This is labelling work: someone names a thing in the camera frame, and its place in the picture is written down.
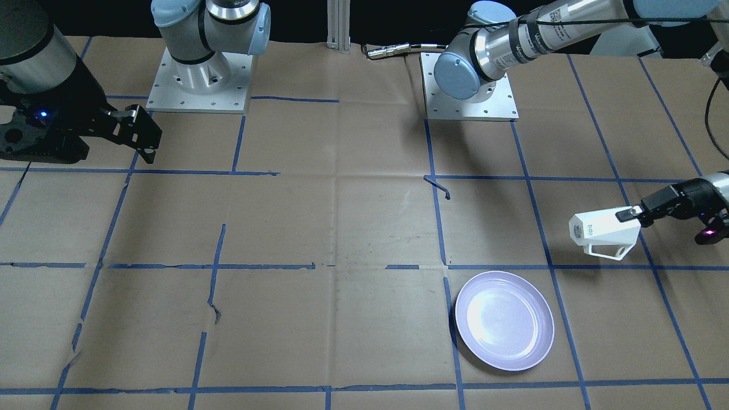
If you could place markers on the white angular cup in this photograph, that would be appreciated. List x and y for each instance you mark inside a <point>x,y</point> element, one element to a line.
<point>602,234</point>

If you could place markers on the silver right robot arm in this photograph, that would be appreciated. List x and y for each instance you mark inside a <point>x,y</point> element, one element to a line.
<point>36,57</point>

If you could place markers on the aluminium base plate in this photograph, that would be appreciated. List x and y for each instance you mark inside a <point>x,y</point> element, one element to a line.
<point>218,85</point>
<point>454,91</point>

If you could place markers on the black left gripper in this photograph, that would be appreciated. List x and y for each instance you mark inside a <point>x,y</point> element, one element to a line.
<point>696,196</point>

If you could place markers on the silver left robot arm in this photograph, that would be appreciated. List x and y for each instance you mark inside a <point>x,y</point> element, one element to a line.
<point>485,49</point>

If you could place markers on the lavender round plate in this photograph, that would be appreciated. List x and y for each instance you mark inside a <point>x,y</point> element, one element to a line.
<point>504,321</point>

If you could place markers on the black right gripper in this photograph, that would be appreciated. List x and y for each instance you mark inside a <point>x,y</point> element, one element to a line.
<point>85,94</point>

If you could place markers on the aluminium extrusion post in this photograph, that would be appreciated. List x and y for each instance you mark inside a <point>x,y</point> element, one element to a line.
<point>338,26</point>

